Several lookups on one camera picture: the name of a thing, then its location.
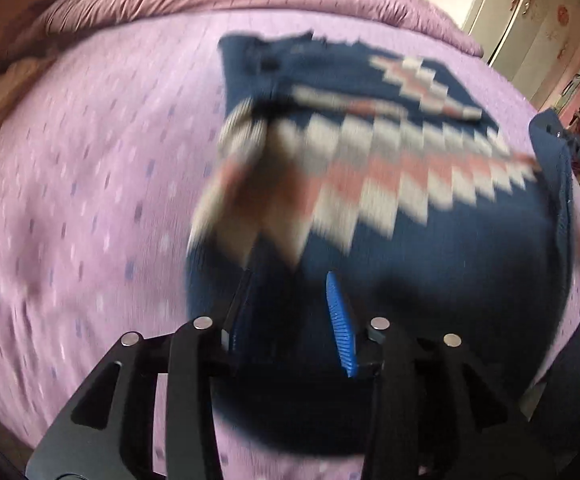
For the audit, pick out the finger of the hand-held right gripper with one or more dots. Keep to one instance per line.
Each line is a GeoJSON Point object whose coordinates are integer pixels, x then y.
{"type": "Point", "coordinates": [550, 127]}

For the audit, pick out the navy diamond-pattern knit sweater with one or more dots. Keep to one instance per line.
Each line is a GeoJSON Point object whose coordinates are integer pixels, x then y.
{"type": "Point", "coordinates": [420, 260]}

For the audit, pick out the dark cloth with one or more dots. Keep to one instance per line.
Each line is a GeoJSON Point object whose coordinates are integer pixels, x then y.
{"type": "Point", "coordinates": [577, 360]}

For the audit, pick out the pink padded headboard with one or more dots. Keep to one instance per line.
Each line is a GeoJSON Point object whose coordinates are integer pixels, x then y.
{"type": "Point", "coordinates": [15, 5]}

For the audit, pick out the tan pillow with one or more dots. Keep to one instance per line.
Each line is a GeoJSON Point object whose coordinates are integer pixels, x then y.
{"type": "Point", "coordinates": [0, 110]}

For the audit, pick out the white wardrobe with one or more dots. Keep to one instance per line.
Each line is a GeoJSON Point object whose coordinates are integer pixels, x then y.
{"type": "Point", "coordinates": [535, 25]}

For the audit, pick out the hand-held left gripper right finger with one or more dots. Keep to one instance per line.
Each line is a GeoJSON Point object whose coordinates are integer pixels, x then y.
{"type": "Point", "coordinates": [340, 330]}

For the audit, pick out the bed with purple dotted sheet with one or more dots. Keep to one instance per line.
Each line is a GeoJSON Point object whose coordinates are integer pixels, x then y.
{"type": "Point", "coordinates": [95, 210]}

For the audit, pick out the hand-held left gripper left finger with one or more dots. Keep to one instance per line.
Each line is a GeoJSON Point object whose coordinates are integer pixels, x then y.
{"type": "Point", "coordinates": [239, 340]}

